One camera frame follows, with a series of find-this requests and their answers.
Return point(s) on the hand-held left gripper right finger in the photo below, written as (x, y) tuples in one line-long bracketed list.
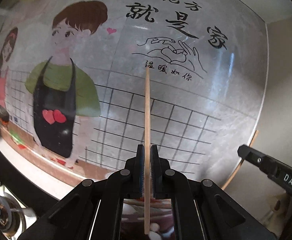
[(155, 170)]

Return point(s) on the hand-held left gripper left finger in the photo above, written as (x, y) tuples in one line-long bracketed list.
[(141, 170)]

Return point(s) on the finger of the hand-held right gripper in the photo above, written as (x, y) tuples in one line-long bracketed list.
[(255, 157)]

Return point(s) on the light wooden chopstick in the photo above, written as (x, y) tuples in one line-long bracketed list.
[(231, 176), (148, 117)]

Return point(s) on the purple plastic box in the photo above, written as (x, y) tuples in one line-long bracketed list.
[(134, 223)]

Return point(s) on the small white spoon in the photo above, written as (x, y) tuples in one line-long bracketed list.
[(154, 228)]

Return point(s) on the cartoon wall poster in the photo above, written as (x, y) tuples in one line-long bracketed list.
[(185, 105)]

